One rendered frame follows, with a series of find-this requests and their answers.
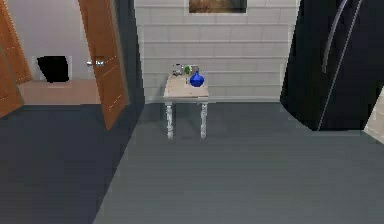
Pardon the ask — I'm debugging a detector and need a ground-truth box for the white side table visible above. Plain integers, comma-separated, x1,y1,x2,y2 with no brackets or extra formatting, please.
162,64,210,140

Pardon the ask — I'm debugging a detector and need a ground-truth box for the blue vase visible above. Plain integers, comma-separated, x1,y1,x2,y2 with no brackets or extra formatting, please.
189,70,205,88

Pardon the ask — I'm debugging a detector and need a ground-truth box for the small grey object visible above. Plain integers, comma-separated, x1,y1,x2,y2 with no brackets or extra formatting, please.
171,63,184,77

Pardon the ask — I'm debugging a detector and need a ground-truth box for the brown wooden room door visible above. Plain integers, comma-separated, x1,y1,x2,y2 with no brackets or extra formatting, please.
77,0,130,131
0,0,34,119

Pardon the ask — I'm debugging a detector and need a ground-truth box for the brown framed picture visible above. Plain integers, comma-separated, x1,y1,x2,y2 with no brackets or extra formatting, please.
184,0,249,16

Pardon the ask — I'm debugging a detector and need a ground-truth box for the black bin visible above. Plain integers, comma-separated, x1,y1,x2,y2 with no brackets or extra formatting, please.
36,55,70,84

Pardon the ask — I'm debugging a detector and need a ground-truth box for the black fridge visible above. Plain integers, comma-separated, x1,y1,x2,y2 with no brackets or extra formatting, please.
279,0,384,132

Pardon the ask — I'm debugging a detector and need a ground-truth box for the pale cabinet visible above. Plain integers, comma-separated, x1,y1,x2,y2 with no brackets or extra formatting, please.
363,87,384,145

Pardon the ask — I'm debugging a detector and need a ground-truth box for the silver door handle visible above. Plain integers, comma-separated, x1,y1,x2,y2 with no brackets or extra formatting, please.
86,59,106,68

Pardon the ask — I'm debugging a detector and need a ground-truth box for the grey fridge handle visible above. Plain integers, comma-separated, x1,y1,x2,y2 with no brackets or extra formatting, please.
321,0,348,74

